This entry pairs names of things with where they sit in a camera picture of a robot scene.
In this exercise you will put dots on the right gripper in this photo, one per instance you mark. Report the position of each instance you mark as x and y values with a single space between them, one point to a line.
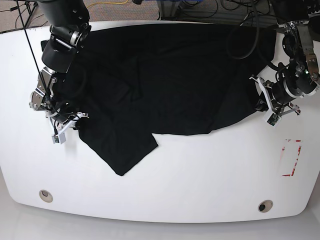
60 119

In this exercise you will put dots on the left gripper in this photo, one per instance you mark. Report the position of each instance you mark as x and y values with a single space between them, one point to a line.
277 97

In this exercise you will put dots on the black t-shirt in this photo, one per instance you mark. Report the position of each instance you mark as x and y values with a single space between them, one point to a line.
176 78

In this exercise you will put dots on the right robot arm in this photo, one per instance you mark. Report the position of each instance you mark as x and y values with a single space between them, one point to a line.
69 28

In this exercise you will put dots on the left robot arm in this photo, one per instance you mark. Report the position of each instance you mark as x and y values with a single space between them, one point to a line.
292 16

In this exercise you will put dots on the red tape rectangle marking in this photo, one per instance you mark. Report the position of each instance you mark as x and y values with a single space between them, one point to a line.
289 157

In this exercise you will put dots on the left table grommet hole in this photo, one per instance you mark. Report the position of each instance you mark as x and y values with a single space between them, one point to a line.
45 196

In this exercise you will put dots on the table grommet hole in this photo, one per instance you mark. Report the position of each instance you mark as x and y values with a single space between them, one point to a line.
45 196
265 206

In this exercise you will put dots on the right table grommet hole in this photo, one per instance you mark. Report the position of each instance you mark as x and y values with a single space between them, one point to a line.
265 206

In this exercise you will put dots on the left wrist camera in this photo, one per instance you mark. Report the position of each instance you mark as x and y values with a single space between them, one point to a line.
272 119

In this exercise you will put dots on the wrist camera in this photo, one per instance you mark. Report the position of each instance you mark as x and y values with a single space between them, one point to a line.
59 138
272 119

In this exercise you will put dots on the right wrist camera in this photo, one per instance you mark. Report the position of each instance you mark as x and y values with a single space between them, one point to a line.
59 138

